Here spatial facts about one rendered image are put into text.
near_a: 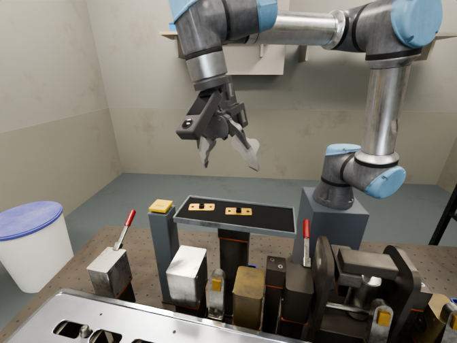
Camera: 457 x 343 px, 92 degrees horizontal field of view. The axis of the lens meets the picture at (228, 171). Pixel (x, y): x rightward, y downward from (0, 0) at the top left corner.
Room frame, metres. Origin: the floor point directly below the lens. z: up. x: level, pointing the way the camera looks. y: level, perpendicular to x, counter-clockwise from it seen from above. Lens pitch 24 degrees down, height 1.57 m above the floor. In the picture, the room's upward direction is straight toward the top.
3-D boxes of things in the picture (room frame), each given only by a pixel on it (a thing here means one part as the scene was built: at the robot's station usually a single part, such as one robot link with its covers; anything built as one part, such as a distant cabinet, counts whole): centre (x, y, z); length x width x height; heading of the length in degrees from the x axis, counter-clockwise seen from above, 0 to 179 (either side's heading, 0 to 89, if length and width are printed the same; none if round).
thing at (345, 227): (0.78, -0.43, 0.90); 0.20 x 0.20 x 0.40; 85
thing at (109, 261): (0.52, 0.36, 0.88); 0.12 x 0.07 x 0.36; 168
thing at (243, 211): (0.60, -0.03, 1.17); 0.08 x 0.04 x 0.01; 87
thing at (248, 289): (0.42, -0.06, 0.89); 0.12 x 0.08 x 0.38; 168
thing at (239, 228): (0.59, -0.02, 1.16); 0.37 x 0.14 x 0.02; 78
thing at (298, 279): (0.43, -0.19, 0.89); 0.12 x 0.07 x 0.38; 168
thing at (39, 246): (1.39, 1.55, 0.29); 0.47 x 0.47 x 0.58
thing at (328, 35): (0.70, -0.19, 1.68); 0.49 x 0.11 x 0.12; 109
